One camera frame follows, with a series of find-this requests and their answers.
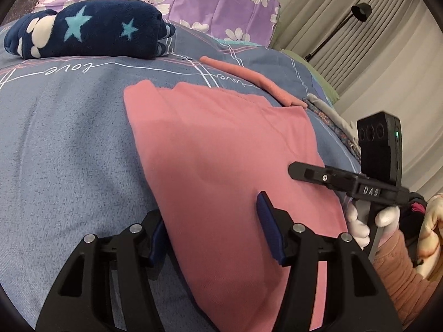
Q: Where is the person's right hand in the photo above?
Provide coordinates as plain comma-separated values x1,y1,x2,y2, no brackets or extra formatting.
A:
345,201,402,250

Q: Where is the folded coral cloth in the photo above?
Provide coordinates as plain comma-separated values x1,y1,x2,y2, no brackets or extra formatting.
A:
200,56,307,107

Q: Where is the folded patterned cloth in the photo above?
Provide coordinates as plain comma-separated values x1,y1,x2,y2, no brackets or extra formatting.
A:
302,93,362,162

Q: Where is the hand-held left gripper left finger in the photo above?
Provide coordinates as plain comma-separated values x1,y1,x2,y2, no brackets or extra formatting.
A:
36,209,167,332

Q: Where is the black floor lamp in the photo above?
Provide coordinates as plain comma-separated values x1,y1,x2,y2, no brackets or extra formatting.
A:
305,3,373,61

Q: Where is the green sheet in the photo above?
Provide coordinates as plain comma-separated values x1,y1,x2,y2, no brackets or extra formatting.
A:
282,49,342,105

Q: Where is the navy star print plush blanket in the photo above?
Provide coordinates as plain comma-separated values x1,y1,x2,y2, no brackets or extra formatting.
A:
3,0,178,59

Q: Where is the pink garment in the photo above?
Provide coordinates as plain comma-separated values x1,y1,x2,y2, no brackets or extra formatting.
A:
123,79,349,332

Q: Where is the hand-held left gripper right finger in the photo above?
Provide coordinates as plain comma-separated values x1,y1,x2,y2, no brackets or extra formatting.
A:
256,191,403,332

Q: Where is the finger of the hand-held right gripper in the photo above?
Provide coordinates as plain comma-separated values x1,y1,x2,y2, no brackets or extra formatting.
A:
288,161,358,195

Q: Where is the beige curtain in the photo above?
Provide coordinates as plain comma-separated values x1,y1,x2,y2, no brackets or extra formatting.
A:
269,0,443,199

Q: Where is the blue printed bed sheet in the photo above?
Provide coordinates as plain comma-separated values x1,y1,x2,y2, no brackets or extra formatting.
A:
0,20,365,332

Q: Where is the person's right forearm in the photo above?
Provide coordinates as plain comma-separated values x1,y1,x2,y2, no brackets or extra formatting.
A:
371,229,437,326

